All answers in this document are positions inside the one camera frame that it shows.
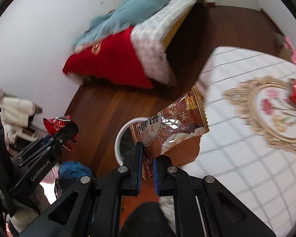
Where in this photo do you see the red wrapper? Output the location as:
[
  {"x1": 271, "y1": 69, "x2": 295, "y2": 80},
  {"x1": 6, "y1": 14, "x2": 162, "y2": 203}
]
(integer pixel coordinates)
[{"x1": 43, "y1": 115, "x2": 77, "y2": 151}]

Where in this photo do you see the brown biscuit wrapper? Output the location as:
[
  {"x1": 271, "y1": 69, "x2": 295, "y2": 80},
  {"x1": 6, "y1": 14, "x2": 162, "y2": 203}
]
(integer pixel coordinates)
[{"x1": 130, "y1": 86, "x2": 210, "y2": 180}]

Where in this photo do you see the white round trash bin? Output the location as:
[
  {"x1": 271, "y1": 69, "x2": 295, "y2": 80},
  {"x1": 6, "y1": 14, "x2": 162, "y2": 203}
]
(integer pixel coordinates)
[{"x1": 114, "y1": 117, "x2": 147, "y2": 166}]

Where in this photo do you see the blue clothes pile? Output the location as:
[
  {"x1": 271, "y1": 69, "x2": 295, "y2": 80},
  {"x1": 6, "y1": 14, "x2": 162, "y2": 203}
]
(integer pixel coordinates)
[{"x1": 55, "y1": 161, "x2": 93, "y2": 192}]

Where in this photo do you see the white puffy jacket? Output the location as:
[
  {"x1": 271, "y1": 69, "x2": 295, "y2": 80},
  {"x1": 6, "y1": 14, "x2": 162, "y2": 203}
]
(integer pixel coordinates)
[{"x1": 0, "y1": 87, "x2": 43, "y2": 144}]

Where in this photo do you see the white patterned bed quilt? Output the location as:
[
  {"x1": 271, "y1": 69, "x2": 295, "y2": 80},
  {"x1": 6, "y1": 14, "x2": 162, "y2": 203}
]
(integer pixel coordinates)
[{"x1": 184, "y1": 47, "x2": 296, "y2": 236}]

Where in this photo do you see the red blanket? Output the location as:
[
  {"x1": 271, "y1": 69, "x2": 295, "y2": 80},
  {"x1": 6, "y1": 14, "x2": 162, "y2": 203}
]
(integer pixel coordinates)
[{"x1": 62, "y1": 26, "x2": 153, "y2": 89}]

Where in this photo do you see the wooden bed with mattress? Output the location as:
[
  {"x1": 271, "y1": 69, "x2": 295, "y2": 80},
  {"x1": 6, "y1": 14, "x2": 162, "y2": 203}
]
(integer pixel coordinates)
[{"x1": 130, "y1": 0, "x2": 198, "y2": 86}]

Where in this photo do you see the light blue blanket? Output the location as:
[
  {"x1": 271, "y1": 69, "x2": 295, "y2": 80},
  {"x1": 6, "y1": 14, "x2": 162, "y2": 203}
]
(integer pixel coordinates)
[{"x1": 72, "y1": 0, "x2": 170, "y2": 51}]

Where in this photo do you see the pink plush toy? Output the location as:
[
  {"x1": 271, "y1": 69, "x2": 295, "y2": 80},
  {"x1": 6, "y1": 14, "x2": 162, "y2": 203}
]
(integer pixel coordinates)
[{"x1": 283, "y1": 36, "x2": 296, "y2": 65}]

